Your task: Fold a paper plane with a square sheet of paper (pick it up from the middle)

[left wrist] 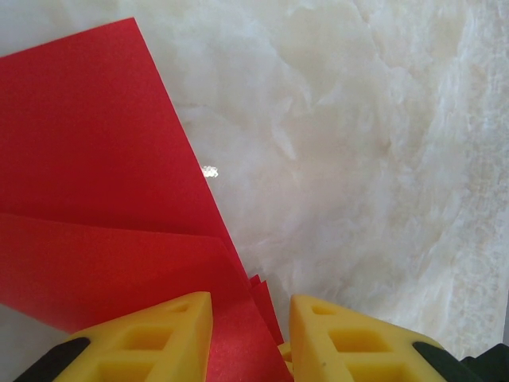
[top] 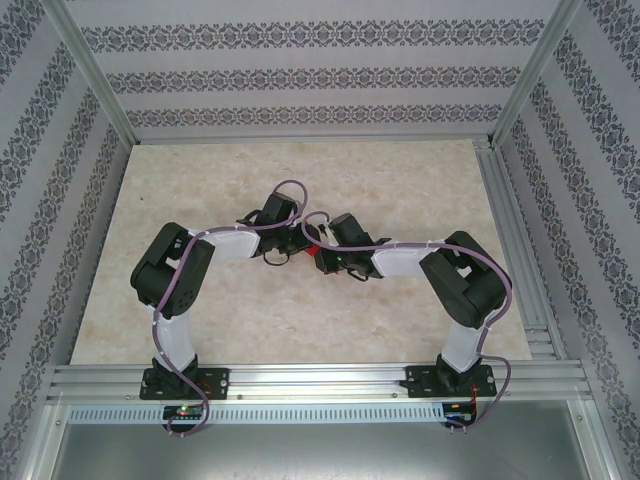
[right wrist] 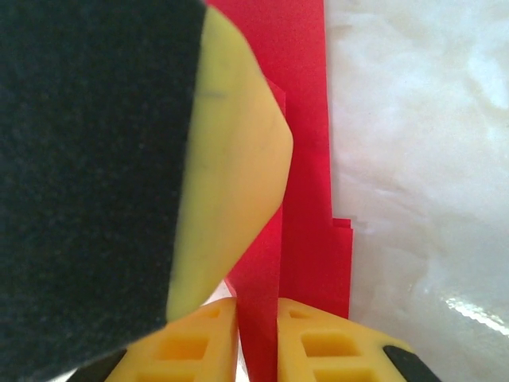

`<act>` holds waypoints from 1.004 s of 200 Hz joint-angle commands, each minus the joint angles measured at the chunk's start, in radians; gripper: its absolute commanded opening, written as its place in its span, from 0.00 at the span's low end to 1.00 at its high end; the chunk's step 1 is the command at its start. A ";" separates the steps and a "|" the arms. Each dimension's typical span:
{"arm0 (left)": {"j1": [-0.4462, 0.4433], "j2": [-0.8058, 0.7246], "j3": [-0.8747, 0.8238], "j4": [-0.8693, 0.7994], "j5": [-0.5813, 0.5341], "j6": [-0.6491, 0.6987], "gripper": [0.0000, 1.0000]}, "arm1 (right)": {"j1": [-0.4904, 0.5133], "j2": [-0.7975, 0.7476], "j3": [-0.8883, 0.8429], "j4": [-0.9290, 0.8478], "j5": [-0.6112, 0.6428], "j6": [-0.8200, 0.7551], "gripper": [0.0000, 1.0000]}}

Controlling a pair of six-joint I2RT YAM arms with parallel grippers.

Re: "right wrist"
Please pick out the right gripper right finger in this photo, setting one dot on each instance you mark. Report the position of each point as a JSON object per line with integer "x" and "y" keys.
{"x": 290, "y": 334}

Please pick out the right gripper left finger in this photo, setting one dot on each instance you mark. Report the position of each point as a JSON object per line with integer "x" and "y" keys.
{"x": 218, "y": 334}

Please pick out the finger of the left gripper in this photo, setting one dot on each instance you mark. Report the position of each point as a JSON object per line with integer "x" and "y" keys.
{"x": 99, "y": 159}

